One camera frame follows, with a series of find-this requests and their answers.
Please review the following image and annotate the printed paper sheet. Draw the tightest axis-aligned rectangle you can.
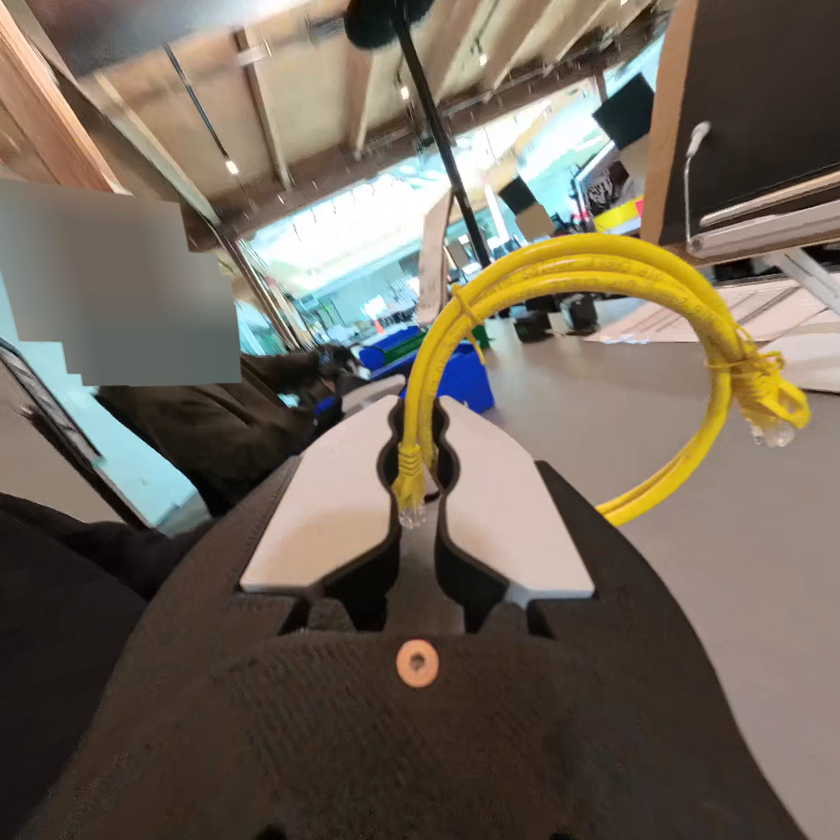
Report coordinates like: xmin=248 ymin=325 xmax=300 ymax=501
xmin=584 ymin=279 xmax=840 ymax=345

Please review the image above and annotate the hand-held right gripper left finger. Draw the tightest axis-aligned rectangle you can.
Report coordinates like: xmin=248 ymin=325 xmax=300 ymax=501
xmin=239 ymin=394 xmax=403 ymax=595

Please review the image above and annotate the black pole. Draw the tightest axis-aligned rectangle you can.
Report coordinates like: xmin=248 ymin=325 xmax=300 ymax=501
xmin=344 ymin=0 xmax=493 ymax=270

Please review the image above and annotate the green storage bin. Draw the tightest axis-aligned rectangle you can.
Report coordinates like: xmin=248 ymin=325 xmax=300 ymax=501
xmin=381 ymin=327 xmax=492 ymax=363

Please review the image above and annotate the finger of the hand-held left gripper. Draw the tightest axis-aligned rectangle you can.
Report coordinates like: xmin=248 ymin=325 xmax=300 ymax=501
xmin=340 ymin=374 xmax=408 ymax=417

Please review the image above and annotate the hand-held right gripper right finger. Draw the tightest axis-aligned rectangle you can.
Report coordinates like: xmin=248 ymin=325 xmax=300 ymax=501
xmin=433 ymin=394 xmax=597 ymax=603

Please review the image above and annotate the cardboard sign board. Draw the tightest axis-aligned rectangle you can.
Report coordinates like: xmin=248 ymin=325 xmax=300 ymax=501
xmin=416 ymin=189 xmax=455 ymax=327

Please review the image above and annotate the yellow network cable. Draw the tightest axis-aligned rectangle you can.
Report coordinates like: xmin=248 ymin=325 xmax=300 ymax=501
xmin=392 ymin=235 xmax=812 ymax=529

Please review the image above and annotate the plywood board with black panel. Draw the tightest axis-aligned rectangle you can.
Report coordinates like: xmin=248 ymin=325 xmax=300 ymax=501
xmin=640 ymin=0 xmax=840 ymax=266

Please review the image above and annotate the yellow storage bin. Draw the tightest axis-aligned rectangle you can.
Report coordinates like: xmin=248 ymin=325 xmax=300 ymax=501
xmin=594 ymin=203 xmax=641 ymax=234

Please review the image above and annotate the blue storage bin with tag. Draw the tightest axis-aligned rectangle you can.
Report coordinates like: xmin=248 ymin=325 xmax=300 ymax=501
xmin=436 ymin=343 xmax=495 ymax=416

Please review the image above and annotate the black and cardboard panel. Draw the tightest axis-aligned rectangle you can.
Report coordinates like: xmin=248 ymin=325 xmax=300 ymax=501
xmin=499 ymin=174 xmax=555 ymax=240
xmin=594 ymin=72 xmax=657 ymax=152

